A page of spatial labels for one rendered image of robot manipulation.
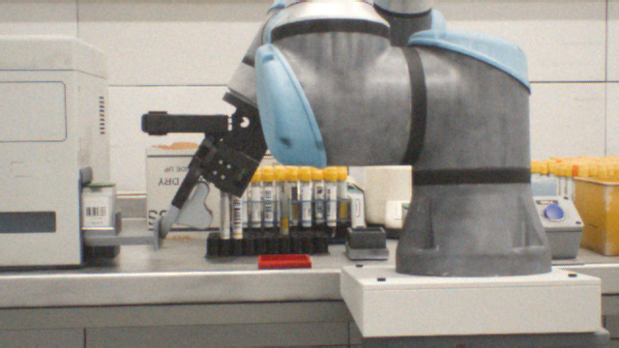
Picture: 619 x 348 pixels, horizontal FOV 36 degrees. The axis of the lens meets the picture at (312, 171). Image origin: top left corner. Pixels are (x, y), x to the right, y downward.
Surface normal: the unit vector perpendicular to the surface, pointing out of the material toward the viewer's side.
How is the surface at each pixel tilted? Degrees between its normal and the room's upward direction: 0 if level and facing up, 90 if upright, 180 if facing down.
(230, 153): 90
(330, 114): 98
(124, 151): 90
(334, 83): 81
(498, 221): 68
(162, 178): 91
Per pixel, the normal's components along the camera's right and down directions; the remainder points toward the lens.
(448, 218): -0.44, -0.32
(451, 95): 0.16, -0.14
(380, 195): -0.58, 0.05
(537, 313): 0.07, 0.05
